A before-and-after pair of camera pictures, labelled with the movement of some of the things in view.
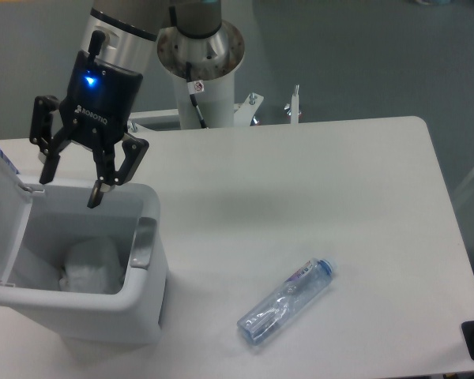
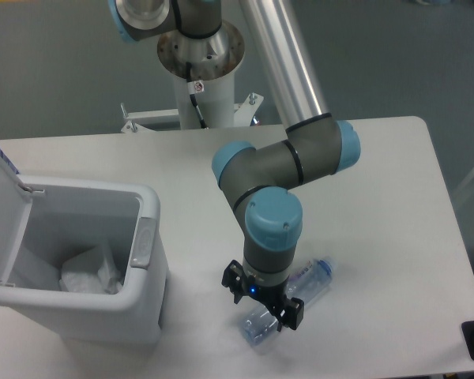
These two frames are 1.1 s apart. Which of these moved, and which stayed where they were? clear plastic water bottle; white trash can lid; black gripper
Moved: black gripper
Stayed: white trash can lid; clear plastic water bottle
